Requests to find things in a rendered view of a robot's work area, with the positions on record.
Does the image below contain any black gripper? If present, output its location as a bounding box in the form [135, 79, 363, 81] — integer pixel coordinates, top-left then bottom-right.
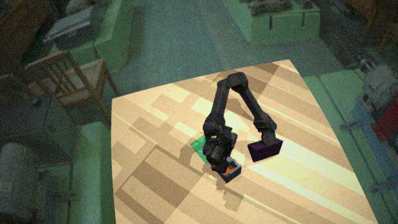
[211, 132, 238, 173]

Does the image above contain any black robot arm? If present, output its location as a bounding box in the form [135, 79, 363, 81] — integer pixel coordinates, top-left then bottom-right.
[202, 72, 277, 166]

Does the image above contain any orange l-shaped block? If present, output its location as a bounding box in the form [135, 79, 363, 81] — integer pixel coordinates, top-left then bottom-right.
[225, 167, 235, 174]

